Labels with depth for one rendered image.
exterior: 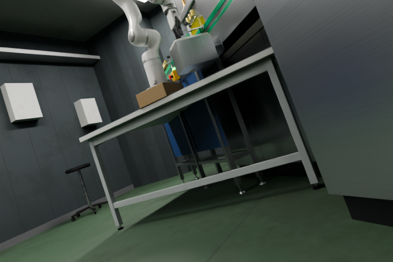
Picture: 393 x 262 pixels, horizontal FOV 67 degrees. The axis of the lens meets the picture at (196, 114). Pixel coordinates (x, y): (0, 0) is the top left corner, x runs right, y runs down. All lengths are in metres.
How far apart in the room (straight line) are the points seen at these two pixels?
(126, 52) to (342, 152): 4.59
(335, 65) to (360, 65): 0.08
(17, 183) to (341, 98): 4.03
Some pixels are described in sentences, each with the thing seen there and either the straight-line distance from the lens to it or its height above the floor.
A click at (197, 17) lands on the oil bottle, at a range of 2.19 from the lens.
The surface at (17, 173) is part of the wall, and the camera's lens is 4.48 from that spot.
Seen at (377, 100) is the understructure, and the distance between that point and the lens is 0.90.
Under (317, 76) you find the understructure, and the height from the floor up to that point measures 0.50.
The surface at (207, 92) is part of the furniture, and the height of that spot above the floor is 0.67.
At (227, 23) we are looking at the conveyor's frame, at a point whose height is 0.98.
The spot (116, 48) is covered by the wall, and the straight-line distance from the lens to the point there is 5.46.
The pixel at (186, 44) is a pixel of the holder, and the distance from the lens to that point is 1.75.
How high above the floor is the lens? 0.44
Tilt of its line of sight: 5 degrees up
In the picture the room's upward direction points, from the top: 20 degrees counter-clockwise
